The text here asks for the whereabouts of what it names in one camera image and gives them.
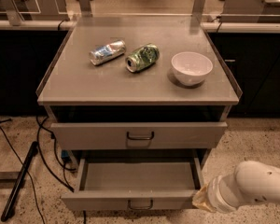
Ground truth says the grey drawer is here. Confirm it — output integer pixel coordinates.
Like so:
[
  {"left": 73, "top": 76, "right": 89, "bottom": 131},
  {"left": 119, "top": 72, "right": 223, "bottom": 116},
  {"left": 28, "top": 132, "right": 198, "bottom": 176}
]
[
  {"left": 51, "top": 122, "right": 227, "bottom": 150},
  {"left": 62, "top": 149, "right": 203, "bottom": 211}
]

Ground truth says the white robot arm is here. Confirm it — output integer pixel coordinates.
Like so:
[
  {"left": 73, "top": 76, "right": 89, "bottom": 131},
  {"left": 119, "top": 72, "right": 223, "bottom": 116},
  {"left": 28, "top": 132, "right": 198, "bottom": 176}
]
[{"left": 192, "top": 161, "right": 280, "bottom": 214}]

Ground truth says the grey top drawer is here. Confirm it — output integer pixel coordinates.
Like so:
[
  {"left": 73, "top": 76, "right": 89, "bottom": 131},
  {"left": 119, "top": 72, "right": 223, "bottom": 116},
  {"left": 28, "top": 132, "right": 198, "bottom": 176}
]
[{"left": 51, "top": 122, "right": 227, "bottom": 150}]

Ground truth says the grey metal drawer cabinet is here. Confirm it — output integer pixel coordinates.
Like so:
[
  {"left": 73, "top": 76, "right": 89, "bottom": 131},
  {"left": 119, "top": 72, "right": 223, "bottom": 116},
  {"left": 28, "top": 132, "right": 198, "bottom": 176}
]
[{"left": 38, "top": 16, "right": 242, "bottom": 161}]

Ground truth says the white bowl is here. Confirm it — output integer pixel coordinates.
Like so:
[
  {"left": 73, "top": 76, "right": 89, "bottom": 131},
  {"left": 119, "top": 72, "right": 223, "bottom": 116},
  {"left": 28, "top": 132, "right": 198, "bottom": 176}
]
[{"left": 171, "top": 51, "right": 214, "bottom": 86}]

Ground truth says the blue power plug box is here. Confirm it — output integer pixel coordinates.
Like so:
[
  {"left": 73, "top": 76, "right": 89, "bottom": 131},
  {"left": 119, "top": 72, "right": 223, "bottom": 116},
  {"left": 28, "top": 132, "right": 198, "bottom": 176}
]
[{"left": 61, "top": 150, "right": 70, "bottom": 162}]

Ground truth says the green soda can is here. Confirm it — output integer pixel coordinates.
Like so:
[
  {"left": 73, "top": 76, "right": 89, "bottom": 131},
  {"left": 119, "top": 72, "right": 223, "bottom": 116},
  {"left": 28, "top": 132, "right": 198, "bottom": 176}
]
[{"left": 125, "top": 43, "right": 160, "bottom": 73}]

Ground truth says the black bar on floor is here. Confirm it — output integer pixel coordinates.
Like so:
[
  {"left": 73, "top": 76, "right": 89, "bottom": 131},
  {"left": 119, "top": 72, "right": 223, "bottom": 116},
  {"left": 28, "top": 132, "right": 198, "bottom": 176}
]
[{"left": 1, "top": 141, "right": 38, "bottom": 222}]

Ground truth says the crushed silver blue can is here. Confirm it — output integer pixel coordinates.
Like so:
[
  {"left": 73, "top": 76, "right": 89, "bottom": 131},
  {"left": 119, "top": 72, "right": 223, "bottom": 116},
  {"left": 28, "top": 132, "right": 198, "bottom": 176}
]
[{"left": 90, "top": 40, "right": 126, "bottom": 65}]

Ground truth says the clear acrylic barrier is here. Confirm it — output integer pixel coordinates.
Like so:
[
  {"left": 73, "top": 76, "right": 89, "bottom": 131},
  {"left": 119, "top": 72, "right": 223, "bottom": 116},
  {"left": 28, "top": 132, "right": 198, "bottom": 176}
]
[{"left": 0, "top": 0, "right": 280, "bottom": 23}]

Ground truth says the black floor cable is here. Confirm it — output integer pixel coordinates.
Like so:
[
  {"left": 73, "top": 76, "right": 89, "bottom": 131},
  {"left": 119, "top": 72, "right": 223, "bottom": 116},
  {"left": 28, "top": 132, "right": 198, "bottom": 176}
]
[{"left": 0, "top": 115, "right": 88, "bottom": 224}]

